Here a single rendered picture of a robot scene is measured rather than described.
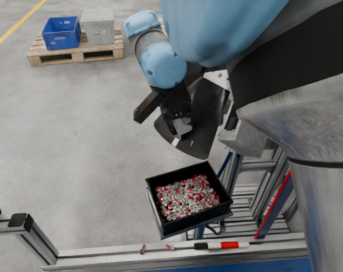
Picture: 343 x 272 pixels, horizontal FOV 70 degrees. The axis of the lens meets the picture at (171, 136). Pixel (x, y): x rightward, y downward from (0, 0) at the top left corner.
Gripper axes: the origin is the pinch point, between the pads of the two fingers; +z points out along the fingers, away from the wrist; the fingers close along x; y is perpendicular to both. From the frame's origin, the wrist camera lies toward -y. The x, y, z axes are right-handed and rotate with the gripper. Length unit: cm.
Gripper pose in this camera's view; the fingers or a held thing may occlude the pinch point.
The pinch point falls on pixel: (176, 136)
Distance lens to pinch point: 73.7
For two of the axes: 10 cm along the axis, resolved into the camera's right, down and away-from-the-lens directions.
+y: 9.5, -2.6, -1.5
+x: -0.8, -6.9, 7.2
